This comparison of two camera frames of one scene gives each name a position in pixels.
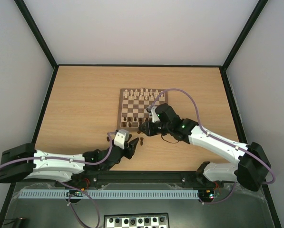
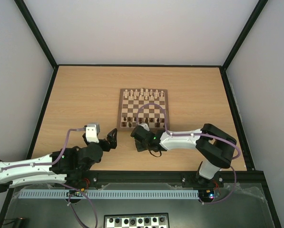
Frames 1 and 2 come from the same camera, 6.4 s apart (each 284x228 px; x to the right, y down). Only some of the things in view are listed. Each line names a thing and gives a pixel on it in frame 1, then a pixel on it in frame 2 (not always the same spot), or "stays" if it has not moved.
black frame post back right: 254,16 stays
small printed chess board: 145,220 stays
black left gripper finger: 132,146 → 112,138
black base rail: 137,176 stays
